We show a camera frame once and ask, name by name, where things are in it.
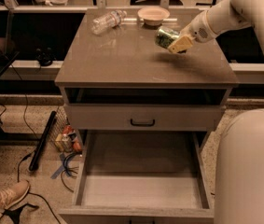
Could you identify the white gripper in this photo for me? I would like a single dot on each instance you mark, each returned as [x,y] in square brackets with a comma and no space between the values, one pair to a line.
[198,29]

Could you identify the green soda can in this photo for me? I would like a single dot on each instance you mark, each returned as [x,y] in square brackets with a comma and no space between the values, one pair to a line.
[165,37]

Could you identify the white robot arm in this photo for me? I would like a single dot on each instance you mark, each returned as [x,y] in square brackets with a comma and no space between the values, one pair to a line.
[239,181]

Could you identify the grey drawer cabinet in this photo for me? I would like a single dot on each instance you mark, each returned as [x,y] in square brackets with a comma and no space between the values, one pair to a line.
[125,67]

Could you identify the closed grey top drawer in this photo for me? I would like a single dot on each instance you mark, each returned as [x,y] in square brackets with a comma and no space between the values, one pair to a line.
[198,118]

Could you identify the open grey middle drawer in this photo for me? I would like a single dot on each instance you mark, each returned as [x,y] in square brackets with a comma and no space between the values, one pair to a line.
[140,178]

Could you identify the clear plastic water bottle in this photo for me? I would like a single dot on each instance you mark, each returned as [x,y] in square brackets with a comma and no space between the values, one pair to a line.
[109,20]

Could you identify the black round device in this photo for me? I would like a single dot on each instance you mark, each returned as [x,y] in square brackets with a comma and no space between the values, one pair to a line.
[45,57]

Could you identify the black long bar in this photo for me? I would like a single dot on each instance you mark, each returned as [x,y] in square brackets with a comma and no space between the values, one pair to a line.
[42,142]

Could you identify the tan boot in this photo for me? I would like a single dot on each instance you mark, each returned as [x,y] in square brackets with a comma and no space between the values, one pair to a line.
[13,194]

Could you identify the black drawer handle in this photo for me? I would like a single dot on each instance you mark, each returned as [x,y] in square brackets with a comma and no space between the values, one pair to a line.
[148,123]

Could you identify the wire basket with items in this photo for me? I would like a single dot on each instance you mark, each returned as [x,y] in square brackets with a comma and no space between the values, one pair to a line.
[62,135]

